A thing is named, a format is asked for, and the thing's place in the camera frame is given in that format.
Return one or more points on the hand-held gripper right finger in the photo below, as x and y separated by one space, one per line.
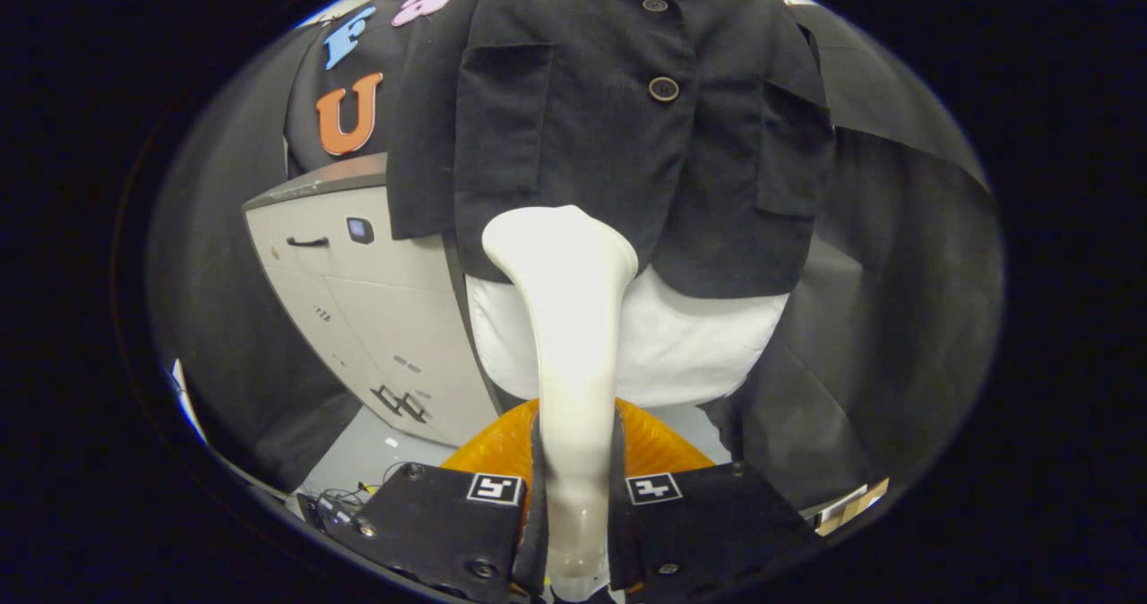
708 523

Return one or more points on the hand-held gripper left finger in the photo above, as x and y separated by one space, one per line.
430 523

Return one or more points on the black blazer jacket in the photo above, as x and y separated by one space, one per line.
582 138

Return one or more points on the cardboard box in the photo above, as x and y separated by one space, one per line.
851 504

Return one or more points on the white mannequin torso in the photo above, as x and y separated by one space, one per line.
690 353

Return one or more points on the grey cabinet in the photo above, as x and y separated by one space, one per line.
376 317

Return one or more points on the white paper sheets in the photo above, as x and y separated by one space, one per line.
188 402

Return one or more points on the black backdrop cloth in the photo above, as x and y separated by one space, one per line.
896 272

